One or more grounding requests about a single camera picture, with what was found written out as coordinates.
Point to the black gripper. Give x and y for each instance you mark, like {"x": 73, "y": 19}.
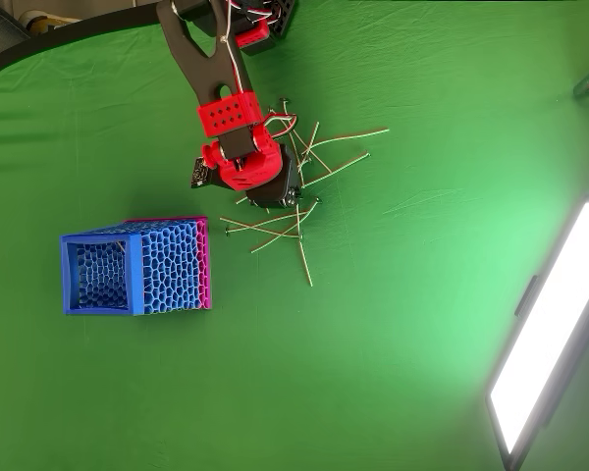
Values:
{"x": 281, "y": 188}

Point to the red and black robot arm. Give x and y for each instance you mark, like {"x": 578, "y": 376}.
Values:
{"x": 216, "y": 64}

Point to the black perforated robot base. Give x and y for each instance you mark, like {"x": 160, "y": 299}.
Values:
{"x": 284, "y": 19}

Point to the blue and magenta mesh basket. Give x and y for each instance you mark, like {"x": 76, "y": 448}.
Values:
{"x": 169, "y": 270}

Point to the green table cloth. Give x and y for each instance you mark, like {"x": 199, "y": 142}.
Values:
{"x": 324, "y": 368}

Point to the white and yellow item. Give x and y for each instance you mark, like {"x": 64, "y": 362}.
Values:
{"x": 44, "y": 22}

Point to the black LED light panel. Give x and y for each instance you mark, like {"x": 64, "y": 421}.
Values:
{"x": 550, "y": 319}

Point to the dark grey chair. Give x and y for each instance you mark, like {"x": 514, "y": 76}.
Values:
{"x": 0, "y": 34}

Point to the small camera on black bracket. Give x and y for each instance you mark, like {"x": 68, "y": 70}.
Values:
{"x": 199, "y": 172}

